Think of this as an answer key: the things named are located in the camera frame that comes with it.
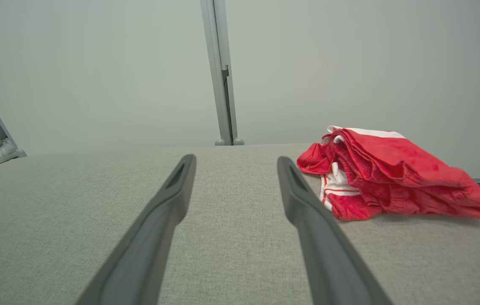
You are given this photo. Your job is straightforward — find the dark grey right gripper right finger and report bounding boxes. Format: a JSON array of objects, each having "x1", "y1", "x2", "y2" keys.
[{"x1": 277, "y1": 156, "x2": 393, "y2": 305}]

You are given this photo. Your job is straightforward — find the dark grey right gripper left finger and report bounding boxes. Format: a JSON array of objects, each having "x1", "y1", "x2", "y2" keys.
[{"x1": 75, "y1": 154, "x2": 197, "y2": 305}]

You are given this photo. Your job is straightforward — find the red shirt with white collar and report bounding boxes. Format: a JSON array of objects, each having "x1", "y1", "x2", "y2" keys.
[{"x1": 297, "y1": 143, "x2": 480, "y2": 221}]

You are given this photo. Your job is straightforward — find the red shorts with white stripe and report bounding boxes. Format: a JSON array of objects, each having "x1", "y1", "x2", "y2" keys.
[{"x1": 323, "y1": 125, "x2": 473, "y2": 191}]

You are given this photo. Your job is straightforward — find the grey partition post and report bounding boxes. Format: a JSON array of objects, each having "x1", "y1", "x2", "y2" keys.
[{"x1": 200, "y1": 0, "x2": 239, "y2": 146}]

